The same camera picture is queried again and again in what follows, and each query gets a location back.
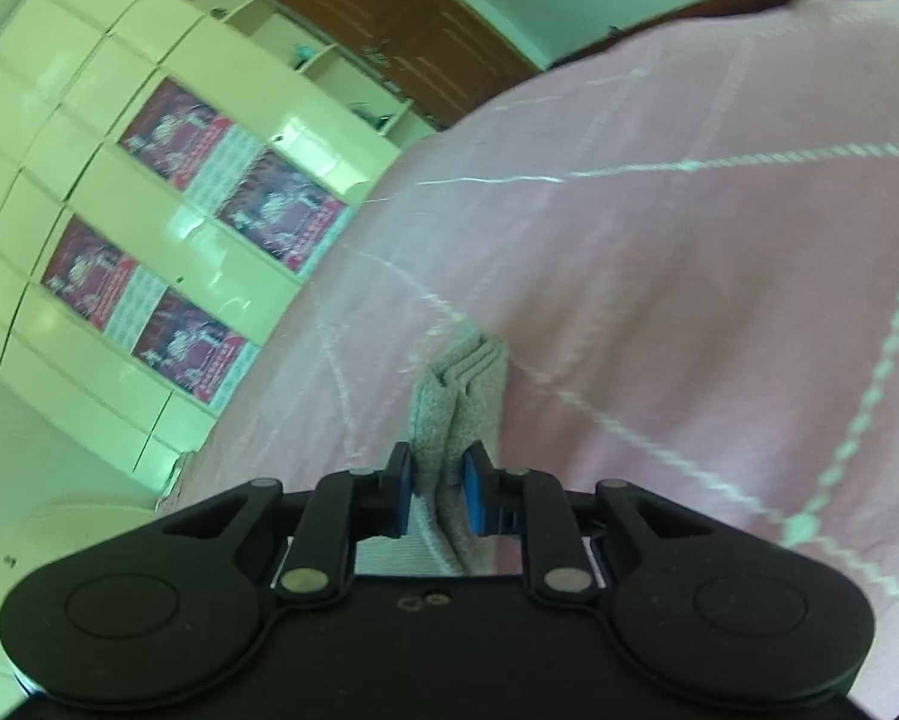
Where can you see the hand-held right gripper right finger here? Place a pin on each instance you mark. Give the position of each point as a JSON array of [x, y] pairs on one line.
[[476, 491]]

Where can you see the white arched headboard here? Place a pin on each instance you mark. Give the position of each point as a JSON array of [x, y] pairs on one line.
[[14, 562]]

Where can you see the pink checked bedsheet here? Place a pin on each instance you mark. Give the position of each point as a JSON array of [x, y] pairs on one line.
[[682, 277]]

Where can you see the glossy cream wardrobe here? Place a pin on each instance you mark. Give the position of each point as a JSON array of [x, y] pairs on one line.
[[82, 90]]

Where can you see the grey pants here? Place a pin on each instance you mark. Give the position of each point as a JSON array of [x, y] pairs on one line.
[[449, 405]]

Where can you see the teal bottle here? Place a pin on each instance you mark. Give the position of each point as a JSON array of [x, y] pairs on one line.
[[302, 54]]

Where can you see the brown wooden door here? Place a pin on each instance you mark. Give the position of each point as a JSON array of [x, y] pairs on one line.
[[419, 15]]

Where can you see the white corner shelves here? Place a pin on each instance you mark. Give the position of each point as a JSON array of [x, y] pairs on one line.
[[329, 75]]

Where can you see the red calendar wall poster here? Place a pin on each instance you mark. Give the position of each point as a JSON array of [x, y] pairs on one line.
[[89, 274], [172, 131], [281, 214], [194, 349]]

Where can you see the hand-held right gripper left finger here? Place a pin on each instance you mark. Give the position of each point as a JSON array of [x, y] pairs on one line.
[[401, 491]]

